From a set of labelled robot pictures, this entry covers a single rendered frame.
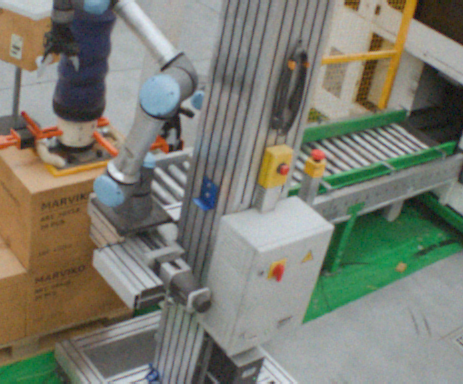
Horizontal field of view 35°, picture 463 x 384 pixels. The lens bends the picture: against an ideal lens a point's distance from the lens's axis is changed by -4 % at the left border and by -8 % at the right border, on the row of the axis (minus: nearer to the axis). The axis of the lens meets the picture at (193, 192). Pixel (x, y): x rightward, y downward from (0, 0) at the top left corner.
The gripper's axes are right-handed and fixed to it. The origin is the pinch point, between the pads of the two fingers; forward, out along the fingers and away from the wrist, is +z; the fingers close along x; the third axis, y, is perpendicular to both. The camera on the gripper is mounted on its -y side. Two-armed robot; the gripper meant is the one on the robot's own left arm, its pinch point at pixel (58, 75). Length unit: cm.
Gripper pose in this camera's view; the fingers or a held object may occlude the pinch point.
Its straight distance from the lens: 260.1
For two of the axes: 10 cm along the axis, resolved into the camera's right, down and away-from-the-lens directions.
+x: -8.1, 2.0, -5.6
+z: -1.7, 8.3, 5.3
